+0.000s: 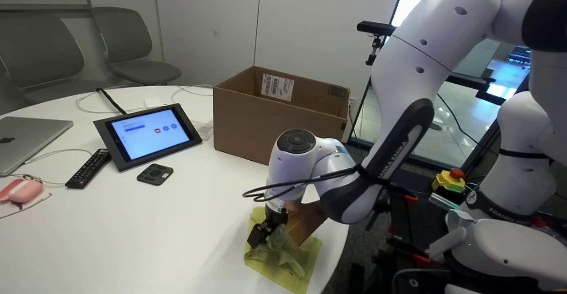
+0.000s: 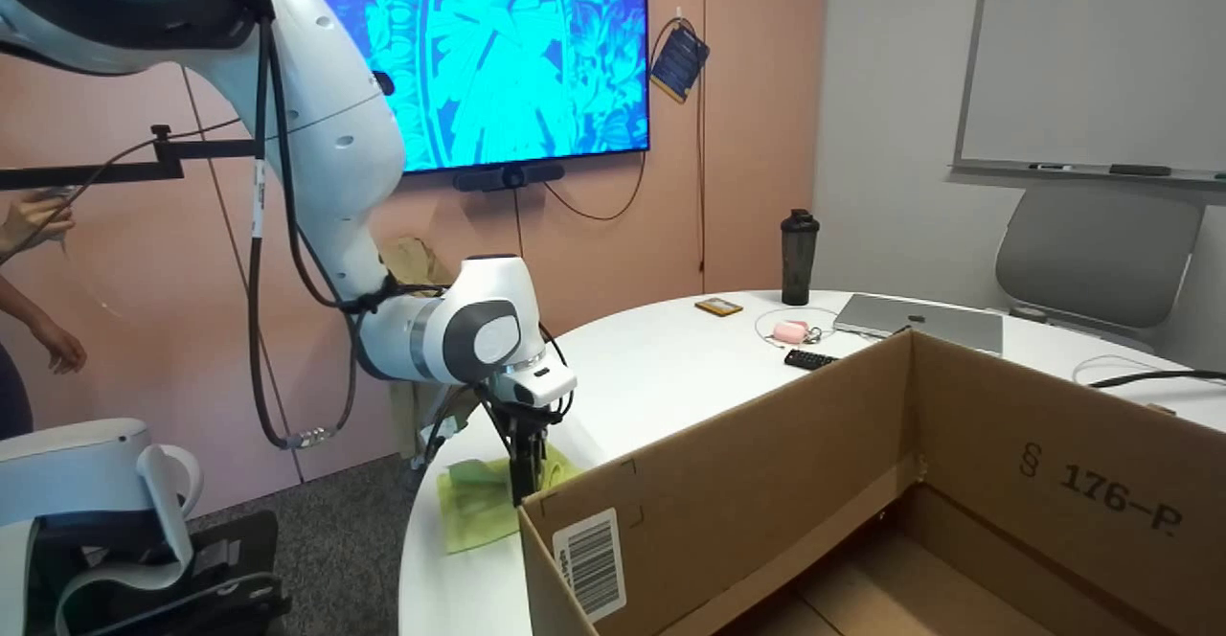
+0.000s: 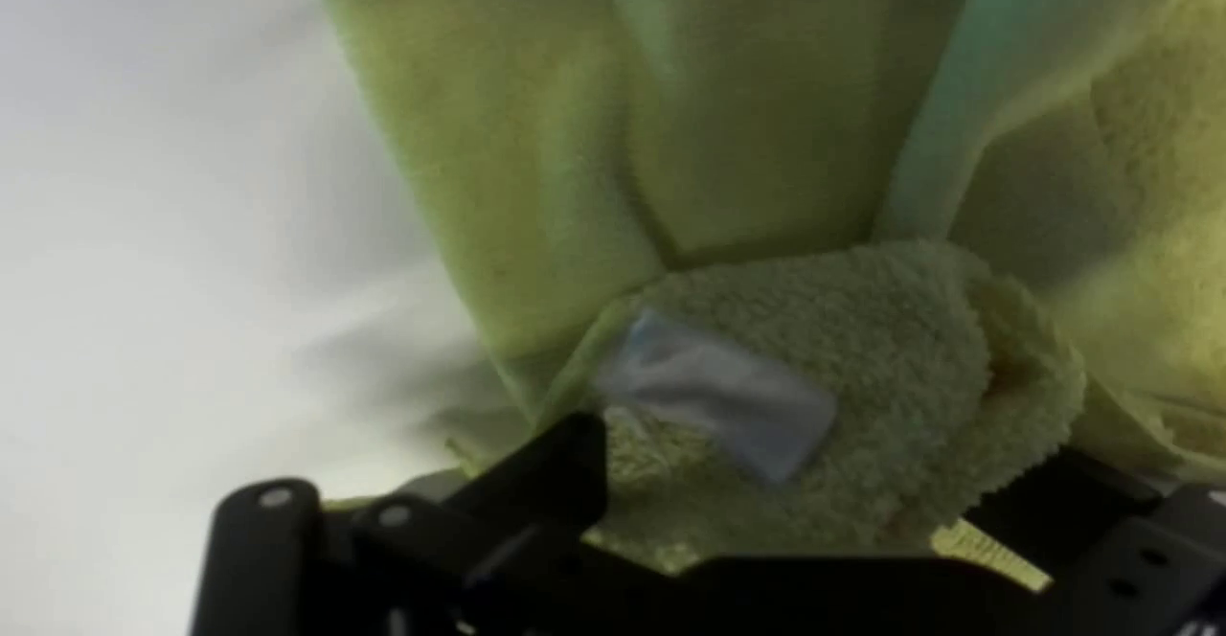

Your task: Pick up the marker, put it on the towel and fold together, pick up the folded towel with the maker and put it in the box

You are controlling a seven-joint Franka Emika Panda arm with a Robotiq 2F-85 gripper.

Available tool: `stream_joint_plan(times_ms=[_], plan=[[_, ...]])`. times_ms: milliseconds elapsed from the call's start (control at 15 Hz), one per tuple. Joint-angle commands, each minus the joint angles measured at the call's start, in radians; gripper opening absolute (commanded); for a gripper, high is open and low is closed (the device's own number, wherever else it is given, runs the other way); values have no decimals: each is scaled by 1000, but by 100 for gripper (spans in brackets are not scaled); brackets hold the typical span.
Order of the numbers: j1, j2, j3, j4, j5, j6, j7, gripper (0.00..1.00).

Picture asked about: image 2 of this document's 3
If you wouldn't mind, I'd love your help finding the green towel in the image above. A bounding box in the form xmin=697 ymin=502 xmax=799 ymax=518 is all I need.
xmin=437 ymin=444 xmax=584 ymax=556

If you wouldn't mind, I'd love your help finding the cardboard box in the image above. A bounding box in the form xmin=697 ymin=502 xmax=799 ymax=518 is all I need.
xmin=518 ymin=328 xmax=1226 ymax=636

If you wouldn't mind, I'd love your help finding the brown paper bag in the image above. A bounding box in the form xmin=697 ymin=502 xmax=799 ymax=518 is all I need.
xmin=377 ymin=236 xmax=482 ymax=466

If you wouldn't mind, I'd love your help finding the black video bar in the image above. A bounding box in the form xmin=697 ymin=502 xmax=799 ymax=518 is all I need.
xmin=452 ymin=162 xmax=566 ymax=193

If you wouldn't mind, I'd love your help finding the black shaker bottle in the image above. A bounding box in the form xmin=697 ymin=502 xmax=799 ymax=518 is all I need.
xmin=780 ymin=209 xmax=822 ymax=307

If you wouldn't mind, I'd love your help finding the grey laptop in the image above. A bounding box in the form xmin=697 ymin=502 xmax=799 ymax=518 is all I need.
xmin=832 ymin=293 xmax=1005 ymax=357

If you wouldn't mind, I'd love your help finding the person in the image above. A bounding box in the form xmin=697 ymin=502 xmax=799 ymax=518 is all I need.
xmin=0 ymin=188 xmax=89 ymax=442

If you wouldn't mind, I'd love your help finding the grey office chair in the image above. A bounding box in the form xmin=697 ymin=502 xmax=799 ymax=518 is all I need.
xmin=993 ymin=183 xmax=1207 ymax=352

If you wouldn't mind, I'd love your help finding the whiteboard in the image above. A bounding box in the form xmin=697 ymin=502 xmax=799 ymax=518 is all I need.
xmin=950 ymin=0 xmax=1226 ymax=186

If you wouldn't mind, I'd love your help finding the black cable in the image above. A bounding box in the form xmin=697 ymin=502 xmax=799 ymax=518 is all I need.
xmin=515 ymin=17 xmax=710 ymax=294
xmin=1088 ymin=368 xmax=1226 ymax=391

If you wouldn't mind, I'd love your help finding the white cable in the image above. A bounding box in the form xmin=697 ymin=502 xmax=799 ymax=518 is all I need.
xmin=754 ymin=306 xmax=846 ymax=347
xmin=1072 ymin=353 xmax=1162 ymax=387

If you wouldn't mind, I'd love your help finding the wall television screen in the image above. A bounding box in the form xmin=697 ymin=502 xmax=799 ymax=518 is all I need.
xmin=254 ymin=0 xmax=651 ymax=176

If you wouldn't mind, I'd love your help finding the dark wall tablet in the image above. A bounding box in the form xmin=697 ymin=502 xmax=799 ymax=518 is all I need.
xmin=649 ymin=23 xmax=712 ymax=104

